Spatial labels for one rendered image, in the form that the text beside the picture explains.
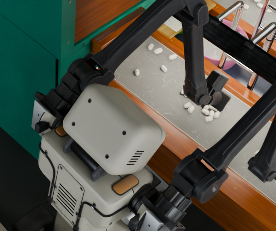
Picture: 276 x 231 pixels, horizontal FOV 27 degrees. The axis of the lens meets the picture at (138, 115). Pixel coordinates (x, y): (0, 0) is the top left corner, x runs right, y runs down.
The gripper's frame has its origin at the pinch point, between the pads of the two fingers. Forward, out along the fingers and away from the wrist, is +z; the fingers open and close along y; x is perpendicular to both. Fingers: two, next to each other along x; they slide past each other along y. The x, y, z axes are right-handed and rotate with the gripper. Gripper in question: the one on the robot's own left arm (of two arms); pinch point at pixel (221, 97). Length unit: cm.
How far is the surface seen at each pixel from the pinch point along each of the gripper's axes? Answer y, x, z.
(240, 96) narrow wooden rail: -3.0, -2.7, 13.0
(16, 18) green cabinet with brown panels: 79, 16, -29
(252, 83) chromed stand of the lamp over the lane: -3.5, -9.2, 15.7
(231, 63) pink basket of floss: 11.3, -9.8, 26.0
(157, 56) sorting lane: 35.1, 3.2, 9.5
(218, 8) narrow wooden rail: 35, -26, 41
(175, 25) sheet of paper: 39.8, -10.6, 20.1
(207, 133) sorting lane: -4.0, 14.0, -3.9
